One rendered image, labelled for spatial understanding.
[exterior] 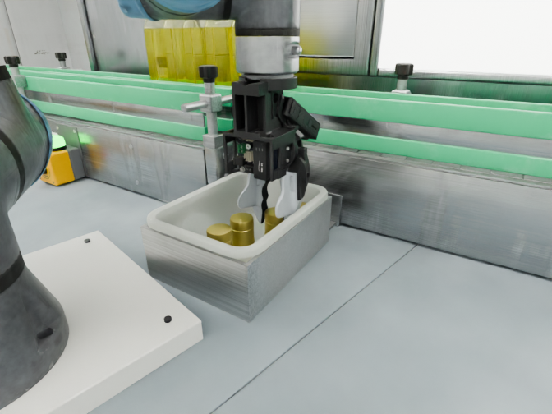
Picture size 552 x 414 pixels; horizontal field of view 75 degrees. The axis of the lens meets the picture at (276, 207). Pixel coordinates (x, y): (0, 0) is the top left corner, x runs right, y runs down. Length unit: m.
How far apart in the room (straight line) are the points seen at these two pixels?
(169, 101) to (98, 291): 0.35
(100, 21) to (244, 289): 1.06
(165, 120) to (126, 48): 0.56
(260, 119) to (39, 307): 0.30
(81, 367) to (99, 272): 0.15
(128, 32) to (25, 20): 5.91
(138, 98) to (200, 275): 0.41
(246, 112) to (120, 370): 0.29
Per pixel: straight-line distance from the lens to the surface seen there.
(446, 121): 0.56
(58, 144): 0.92
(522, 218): 0.57
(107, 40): 1.30
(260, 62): 0.43
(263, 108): 0.43
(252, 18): 0.43
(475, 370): 0.44
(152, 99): 0.71
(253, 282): 0.41
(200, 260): 0.43
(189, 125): 0.66
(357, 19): 0.76
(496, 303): 0.53
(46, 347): 0.40
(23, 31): 7.07
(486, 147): 0.56
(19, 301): 0.38
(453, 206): 0.57
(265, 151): 0.42
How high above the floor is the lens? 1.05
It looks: 25 degrees down
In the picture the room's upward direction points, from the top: straight up
